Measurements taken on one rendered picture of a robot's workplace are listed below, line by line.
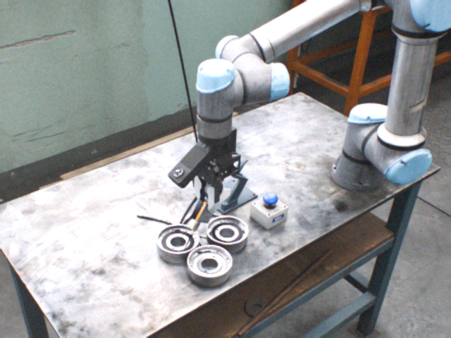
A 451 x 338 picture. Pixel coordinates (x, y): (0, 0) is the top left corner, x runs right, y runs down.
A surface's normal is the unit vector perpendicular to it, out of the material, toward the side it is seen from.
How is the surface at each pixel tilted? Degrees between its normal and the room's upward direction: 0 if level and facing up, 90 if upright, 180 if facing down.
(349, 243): 0
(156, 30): 90
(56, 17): 90
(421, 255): 0
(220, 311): 0
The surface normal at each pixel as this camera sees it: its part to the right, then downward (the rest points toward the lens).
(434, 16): 0.33, 0.47
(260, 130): 0.03, -0.79
